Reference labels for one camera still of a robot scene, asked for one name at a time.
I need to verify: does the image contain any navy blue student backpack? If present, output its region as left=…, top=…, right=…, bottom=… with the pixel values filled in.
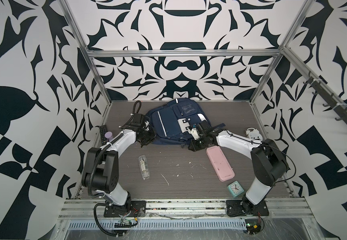
left=146, top=98, right=225, bottom=147

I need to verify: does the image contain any aluminium frame rail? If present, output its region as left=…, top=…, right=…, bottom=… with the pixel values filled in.
left=58, top=198, right=314, bottom=219

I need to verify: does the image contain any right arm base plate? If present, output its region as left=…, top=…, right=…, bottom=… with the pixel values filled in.
left=226, top=200, right=270, bottom=217

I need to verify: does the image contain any black remote control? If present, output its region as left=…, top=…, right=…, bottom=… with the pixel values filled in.
left=99, top=125, right=108, bottom=146

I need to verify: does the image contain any small purple bottle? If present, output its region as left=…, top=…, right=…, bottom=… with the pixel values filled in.
left=104, top=132, right=113, bottom=142

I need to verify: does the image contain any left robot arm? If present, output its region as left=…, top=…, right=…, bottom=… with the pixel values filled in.
left=81, top=114, right=155, bottom=206

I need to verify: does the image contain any black corrugated cable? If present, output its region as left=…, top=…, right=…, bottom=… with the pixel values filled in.
left=93, top=202, right=138, bottom=238

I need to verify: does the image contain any pink pencil case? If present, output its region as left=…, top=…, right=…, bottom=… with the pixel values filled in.
left=206, top=146, right=235, bottom=182

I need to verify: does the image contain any clear plastic pen box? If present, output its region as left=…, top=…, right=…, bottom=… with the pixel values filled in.
left=138, top=155, right=150, bottom=180

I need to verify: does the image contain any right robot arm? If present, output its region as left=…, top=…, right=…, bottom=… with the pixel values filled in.
left=189, top=121, right=290, bottom=207

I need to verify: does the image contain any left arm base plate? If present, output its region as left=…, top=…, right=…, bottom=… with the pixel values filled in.
left=103, top=201, right=146, bottom=218

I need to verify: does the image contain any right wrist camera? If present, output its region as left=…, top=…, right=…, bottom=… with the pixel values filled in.
left=188, top=125, right=200, bottom=140

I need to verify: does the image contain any green square alarm clock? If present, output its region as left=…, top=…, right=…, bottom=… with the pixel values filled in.
left=228, top=181, right=245, bottom=198

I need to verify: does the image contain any wall hook rail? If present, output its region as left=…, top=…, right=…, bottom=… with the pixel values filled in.
left=304, top=71, right=347, bottom=125

